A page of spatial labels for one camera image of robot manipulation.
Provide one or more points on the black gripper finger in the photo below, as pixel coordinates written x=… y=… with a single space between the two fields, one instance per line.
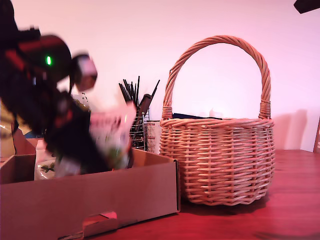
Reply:
x=77 y=140
x=308 y=5

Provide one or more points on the blue Terry's chocolate orange bag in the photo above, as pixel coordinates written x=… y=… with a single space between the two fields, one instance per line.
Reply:
x=185 y=116

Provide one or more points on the brown cardboard box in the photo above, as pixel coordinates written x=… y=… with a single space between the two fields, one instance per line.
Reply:
x=100 y=197

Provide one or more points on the thin black stick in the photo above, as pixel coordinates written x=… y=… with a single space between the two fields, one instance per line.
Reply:
x=127 y=92
x=123 y=93
x=132 y=93
x=138 y=90
x=155 y=88

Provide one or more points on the white canister with red label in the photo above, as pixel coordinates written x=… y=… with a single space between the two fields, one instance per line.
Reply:
x=152 y=137

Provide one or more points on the wooden board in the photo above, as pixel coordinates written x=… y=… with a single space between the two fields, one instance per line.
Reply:
x=317 y=140

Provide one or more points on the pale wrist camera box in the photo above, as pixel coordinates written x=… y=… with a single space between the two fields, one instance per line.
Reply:
x=86 y=72

